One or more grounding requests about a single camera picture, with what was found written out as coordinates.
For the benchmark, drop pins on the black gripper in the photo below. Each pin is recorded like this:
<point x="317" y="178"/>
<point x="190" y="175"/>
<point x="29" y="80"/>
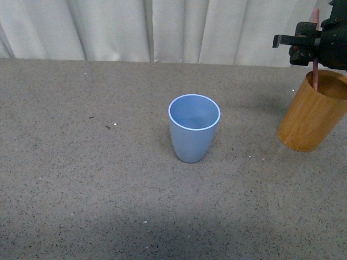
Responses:
<point x="328" y="46"/>

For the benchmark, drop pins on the blue plastic cup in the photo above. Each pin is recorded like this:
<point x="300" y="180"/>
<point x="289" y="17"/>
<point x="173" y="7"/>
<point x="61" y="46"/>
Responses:
<point x="193" y="122"/>

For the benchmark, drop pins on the bamboo chopstick holder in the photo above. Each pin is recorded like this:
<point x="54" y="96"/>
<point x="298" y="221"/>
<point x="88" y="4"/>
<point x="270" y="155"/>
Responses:
<point x="313" y="114"/>

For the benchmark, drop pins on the white curtain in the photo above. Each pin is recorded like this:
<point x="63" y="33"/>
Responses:
<point x="208" y="32"/>

